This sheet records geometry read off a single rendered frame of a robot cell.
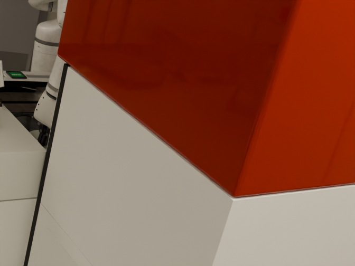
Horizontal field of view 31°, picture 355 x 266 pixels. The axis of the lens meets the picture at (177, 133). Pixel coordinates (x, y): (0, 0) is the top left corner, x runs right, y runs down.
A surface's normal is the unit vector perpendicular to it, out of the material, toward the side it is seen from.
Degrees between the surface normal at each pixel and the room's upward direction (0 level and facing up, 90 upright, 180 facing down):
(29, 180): 90
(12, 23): 90
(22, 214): 90
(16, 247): 90
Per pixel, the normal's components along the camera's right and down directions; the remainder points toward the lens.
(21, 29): 0.41, 0.43
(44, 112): -0.45, 0.25
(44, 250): -0.79, 0.03
